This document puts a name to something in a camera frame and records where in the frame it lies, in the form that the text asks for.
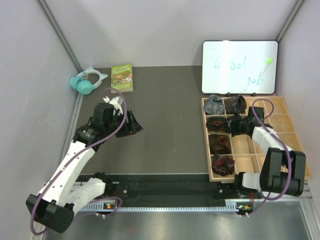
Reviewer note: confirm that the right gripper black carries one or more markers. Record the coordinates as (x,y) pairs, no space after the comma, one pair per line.
(232,124)

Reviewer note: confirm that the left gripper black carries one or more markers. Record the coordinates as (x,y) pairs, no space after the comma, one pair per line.
(131,127)

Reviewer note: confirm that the dark orange floral tie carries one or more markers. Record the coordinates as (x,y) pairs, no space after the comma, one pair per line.
(218,124)

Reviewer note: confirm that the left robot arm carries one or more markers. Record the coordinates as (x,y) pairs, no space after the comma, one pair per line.
(56,204)

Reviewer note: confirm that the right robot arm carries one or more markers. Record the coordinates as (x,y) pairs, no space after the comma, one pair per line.
(283,169)

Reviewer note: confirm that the brown red rolled tie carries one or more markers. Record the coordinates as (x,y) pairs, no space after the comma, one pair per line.
(235,105)

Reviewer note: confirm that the dark brown rolled tie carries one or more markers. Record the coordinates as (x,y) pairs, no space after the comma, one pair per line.
(219,144)

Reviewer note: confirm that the wooden compartment tray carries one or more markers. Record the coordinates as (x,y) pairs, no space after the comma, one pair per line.
(248,155)

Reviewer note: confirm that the grey rolled tie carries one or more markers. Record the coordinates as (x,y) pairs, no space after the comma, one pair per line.
(214,105)

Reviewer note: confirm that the red patterned rolled tie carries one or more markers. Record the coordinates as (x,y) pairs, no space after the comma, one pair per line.
(222,165)

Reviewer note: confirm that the green paperback book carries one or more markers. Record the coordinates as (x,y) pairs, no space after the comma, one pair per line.
(122,78)

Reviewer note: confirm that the white dry-erase board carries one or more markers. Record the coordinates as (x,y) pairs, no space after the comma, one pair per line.
(233,67)

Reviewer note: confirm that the teal cat-ear headphones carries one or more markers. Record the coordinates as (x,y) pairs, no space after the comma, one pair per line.
(82,85)

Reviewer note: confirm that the green marker pen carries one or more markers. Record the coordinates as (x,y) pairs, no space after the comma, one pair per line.
(266,65)

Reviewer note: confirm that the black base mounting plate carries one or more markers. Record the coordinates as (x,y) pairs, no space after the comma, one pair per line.
(171,190)

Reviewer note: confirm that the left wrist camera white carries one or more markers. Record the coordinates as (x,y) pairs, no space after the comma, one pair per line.
(117,104)

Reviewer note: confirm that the white slotted cable duct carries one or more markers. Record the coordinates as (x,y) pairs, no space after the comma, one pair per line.
(104,208)

